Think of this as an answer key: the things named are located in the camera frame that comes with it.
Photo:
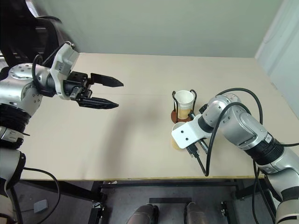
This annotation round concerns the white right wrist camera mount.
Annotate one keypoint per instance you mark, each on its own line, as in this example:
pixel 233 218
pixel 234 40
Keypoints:
pixel 187 131

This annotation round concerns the black metal table frame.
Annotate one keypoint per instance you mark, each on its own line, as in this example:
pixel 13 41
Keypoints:
pixel 163 184

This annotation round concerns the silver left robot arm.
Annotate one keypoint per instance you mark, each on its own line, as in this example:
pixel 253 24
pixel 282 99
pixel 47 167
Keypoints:
pixel 16 86

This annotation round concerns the black office chair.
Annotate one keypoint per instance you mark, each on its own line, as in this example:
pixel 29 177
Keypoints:
pixel 21 28

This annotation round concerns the dark rounded shape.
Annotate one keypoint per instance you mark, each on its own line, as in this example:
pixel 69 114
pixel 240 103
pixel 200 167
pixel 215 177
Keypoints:
pixel 141 214
pixel 195 214

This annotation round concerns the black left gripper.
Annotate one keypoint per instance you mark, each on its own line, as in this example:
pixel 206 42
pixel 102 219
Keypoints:
pixel 74 82

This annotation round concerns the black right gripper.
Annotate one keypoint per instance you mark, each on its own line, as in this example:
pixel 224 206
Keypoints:
pixel 191 116

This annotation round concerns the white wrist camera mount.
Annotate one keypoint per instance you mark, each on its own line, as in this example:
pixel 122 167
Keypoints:
pixel 65 58
pixel 187 131

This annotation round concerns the grey foot pedal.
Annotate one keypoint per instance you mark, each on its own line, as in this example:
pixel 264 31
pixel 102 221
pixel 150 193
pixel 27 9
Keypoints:
pixel 40 206

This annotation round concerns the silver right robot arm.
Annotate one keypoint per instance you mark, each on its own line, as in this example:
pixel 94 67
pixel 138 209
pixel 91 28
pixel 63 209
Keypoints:
pixel 243 123

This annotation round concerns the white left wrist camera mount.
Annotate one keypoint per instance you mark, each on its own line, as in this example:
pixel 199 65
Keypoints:
pixel 65 58

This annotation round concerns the black flat bar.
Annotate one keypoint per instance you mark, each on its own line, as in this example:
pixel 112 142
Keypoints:
pixel 170 200

